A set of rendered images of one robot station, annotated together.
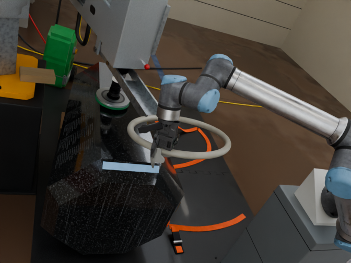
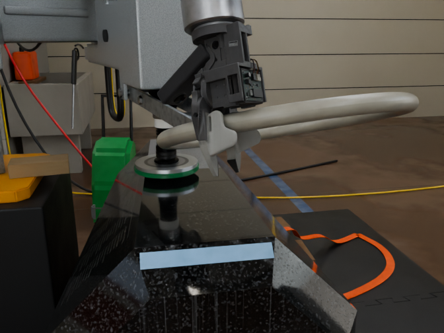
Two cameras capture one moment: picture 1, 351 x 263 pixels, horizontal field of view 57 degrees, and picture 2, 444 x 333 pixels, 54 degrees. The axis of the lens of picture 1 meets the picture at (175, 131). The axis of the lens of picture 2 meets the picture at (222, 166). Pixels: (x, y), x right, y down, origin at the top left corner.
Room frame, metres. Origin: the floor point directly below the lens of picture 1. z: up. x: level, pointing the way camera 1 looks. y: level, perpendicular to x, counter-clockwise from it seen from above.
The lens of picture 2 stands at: (0.44, -0.16, 1.26)
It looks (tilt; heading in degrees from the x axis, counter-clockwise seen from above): 17 degrees down; 18
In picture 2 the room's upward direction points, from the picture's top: straight up
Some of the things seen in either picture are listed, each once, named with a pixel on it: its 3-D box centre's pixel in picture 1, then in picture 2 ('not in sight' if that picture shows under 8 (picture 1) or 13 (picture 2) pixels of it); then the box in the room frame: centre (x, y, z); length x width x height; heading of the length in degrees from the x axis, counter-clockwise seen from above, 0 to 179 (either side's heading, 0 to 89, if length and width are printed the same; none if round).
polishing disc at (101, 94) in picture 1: (113, 97); (166, 162); (1.73, 0.45, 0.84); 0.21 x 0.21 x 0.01
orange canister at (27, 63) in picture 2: not in sight; (27, 64); (3.93, 2.92, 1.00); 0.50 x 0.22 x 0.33; 29
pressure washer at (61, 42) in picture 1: (61, 43); (113, 160); (2.95, 1.42, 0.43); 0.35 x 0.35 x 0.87; 14
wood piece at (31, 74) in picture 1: (37, 75); (39, 165); (1.68, 0.93, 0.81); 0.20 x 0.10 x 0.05; 127
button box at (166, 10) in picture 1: (157, 28); not in sight; (1.76, 0.32, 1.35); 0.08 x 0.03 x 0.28; 45
